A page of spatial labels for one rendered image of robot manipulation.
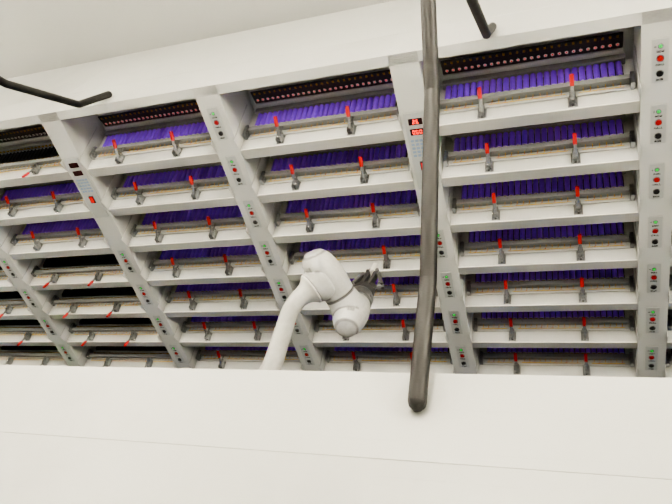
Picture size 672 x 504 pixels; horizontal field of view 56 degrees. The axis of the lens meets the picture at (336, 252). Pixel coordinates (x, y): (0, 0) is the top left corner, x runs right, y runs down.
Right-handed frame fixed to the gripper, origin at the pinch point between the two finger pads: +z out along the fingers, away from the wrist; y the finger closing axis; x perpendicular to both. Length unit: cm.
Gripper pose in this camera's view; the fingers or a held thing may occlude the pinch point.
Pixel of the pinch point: (374, 269)
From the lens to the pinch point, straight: 228.5
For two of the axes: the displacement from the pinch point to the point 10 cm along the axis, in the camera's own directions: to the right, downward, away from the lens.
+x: -1.7, -9.1, -3.7
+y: 9.5, -0.5, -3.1
